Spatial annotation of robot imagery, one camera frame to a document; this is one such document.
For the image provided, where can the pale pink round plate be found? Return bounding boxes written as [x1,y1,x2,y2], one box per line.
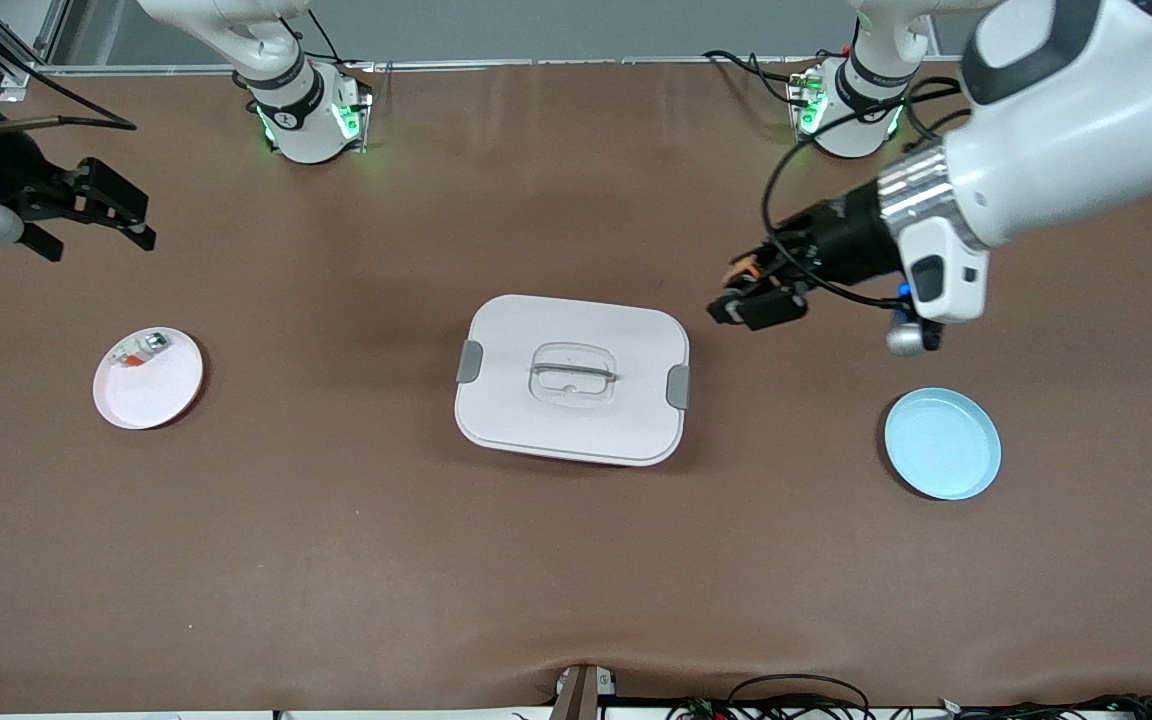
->
[93,327,205,431]

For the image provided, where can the light blue round plate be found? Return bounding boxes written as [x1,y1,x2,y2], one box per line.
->
[884,388,1003,501]

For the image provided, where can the pink box with white lid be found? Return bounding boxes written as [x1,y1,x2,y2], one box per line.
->
[454,294,692,468]

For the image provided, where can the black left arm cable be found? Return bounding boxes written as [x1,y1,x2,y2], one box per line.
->
[761,75,972,311]

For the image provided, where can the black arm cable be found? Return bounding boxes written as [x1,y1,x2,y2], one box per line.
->
[761,75,972,311]
[0,113,138,133]

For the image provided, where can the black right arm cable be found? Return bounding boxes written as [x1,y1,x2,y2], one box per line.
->
[0,113,138,133]

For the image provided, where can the white green button switch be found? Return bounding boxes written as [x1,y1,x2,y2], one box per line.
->
[108,333,172,371]

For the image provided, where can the black base cable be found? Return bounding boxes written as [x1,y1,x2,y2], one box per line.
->
[703,50,817,103]

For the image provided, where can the black cable tangle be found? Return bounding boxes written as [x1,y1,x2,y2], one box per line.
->
[666,674,1152,720]

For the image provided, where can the metal bracket at table edge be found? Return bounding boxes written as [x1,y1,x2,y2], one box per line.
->
[551,665,619,720]

